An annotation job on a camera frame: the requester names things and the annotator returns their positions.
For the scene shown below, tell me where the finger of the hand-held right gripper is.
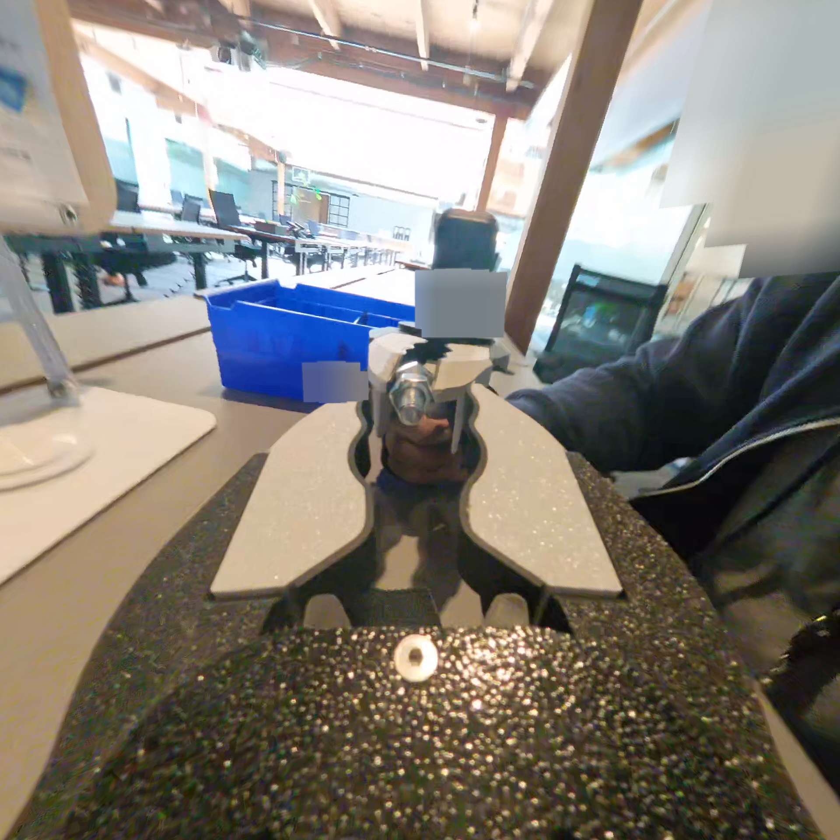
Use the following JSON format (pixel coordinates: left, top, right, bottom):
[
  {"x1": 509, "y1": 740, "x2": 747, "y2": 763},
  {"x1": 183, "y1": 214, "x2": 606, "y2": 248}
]
[
  {"x1": 367, "y1": 330, "x2": 429, "y2": 438},
  {"x1": 427, "y1": 344, "x2": 494, "y2": 455}
]

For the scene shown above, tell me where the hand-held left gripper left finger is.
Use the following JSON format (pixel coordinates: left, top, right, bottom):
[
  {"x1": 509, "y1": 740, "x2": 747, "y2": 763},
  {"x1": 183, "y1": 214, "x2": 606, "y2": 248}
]
[{"x1": 210, "y1": 400, "x2": 376, "y2": 601}]

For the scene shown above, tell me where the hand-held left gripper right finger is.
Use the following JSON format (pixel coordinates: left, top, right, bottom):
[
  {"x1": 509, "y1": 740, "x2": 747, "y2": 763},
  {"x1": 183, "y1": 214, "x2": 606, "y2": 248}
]
[{"x1": 459, "y1": 384, "x2": 624, "y2": 599}]

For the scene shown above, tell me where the silver bolt with nut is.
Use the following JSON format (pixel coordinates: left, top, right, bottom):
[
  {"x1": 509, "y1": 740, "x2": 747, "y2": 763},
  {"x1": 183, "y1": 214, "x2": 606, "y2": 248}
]
[{"x1": 388, "y1": 371, "x2": 434, "y2": 409}]

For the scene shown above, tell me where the steel bolt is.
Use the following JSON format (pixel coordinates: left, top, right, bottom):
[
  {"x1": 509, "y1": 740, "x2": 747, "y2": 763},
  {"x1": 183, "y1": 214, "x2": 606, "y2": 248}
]
[{"x1": 388, "y1": 369, "x2": 435, "y2": 426}]

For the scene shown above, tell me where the blue plastic bin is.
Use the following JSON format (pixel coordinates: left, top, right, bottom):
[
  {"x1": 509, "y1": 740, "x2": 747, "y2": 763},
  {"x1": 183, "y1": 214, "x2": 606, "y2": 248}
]
[{"x1": 205, "y1": 279, "x2": 421, "y2": 403}]

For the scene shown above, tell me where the person's right forearm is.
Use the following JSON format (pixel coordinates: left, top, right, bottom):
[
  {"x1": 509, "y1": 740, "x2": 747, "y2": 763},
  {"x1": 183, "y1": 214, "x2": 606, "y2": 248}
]
[{"x1": 505, "y1": 276, "x2": 757, "y2": 475}]

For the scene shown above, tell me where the person's right hand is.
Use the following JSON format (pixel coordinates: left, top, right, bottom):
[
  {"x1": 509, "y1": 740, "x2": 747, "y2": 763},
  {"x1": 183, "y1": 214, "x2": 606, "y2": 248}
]
[{"x1": 382, "y1": 413, "x2": 475, "y2": 487}]

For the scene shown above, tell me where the wooden document stand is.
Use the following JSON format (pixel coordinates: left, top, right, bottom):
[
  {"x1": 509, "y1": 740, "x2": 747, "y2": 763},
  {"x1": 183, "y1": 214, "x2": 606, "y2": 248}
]
[{"x1": 0, "y1": 0, "x2": 218, "y2": 587}]

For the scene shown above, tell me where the person's dark zip jacket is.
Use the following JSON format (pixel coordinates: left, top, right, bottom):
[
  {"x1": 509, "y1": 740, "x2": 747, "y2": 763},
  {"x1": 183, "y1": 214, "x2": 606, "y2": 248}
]
[{"x1": 626, "y1": 276, "x2": 840, "y2": 731}]

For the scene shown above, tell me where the office desk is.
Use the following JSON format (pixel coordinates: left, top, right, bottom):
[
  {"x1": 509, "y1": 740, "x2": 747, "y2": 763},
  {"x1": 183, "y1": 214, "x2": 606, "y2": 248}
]
[{"x1": 107, "y1": 210, "x2": 252, "y2": 291}]

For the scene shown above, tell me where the ceiling mounted device cluster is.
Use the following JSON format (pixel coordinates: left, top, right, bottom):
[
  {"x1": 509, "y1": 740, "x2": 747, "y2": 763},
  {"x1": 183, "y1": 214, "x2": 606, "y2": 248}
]
[{"x1": 210, "y1": 31, "x2": 268, "y2": 74}]

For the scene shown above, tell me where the printed instruction sheet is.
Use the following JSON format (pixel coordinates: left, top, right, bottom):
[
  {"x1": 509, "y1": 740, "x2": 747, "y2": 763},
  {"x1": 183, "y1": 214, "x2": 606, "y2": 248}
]
[{"x1": 0, "y1": 0, "x2": 91, "y2": 206}]

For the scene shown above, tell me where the black wall screen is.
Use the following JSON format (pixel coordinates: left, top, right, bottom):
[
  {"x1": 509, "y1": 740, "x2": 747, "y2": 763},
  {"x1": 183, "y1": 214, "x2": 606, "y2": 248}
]
[{"x1": 533, "y1": 264, "x2": 669, "y2": 385}]

